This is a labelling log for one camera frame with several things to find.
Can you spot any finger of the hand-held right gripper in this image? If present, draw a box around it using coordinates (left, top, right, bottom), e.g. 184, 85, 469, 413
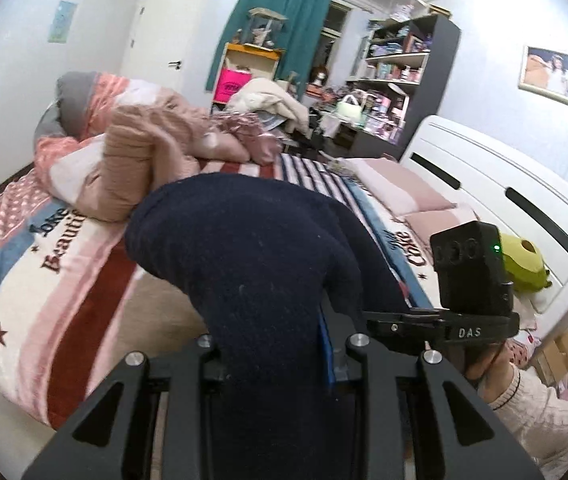
361, 309, 446, 347

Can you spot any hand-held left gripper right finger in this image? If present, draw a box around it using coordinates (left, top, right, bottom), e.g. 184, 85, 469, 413
318, 305, 545, 480

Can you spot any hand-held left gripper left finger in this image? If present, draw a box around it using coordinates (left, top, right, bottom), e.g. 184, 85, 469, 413
21, 335, 229, 480

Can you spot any navy planet print sweater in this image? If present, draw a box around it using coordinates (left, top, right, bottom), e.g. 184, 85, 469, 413
124, 172, 415, 480

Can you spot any person's right forearm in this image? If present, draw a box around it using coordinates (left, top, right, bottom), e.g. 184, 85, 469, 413
484, 362, 568, 480

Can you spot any beige clothes pile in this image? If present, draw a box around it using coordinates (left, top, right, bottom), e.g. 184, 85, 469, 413
226, 77, 311, 133

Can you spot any person's right hand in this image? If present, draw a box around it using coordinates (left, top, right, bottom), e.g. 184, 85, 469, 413
466, 341, 515, 396

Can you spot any green avocado plush toy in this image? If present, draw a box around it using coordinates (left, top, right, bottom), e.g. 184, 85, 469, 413
498, 232, 552, 293

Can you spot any white bed headboard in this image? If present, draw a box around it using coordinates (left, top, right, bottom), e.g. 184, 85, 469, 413
399, 115, 568, 316

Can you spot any cardboard box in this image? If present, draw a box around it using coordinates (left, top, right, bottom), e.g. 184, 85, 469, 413
534, 330, 568, 386

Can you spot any striped printed bed sheet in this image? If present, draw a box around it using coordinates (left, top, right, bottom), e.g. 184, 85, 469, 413
0, 155, 465, 431

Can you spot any dark desk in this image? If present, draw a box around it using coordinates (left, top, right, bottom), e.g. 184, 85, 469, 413
309, 105, 405, 161

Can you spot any pale green handbag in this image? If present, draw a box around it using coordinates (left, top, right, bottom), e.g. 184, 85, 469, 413
335, 92, 367, 126

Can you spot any pink quilt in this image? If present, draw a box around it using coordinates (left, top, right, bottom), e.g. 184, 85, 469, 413
34, 72, 249, 223

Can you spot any dark bookshelf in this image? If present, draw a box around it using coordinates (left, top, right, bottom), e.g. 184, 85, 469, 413
346, 12, 462, 161

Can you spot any pink satin cloth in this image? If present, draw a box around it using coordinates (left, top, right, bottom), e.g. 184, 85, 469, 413
209, 112, 282, 166

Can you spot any clear display box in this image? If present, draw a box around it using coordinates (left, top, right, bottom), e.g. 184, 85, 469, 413
388, 0, 430, 21

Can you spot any bright pink bag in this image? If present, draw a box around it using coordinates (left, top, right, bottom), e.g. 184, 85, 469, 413
214, 67, 253, 106

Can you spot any window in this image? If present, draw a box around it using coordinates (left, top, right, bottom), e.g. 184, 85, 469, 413
320, 0, 355, 86

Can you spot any yellow shelf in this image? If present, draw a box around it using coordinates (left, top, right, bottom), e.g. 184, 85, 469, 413
211, 42, 285, 111

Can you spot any teal curtain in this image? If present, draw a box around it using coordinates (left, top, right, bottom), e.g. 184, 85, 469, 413
206, 0, 335, 93

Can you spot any glass display case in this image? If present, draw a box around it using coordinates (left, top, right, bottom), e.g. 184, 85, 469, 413
246, 7, 289, 50

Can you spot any white door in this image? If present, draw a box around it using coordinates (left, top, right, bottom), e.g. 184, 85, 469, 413
118, 0, 207, 111

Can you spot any framed wall photo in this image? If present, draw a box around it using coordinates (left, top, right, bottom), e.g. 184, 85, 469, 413
518, 45, 568, 112

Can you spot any small blue wall poster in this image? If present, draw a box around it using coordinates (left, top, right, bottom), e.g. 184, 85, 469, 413
48, 0, 78, 43

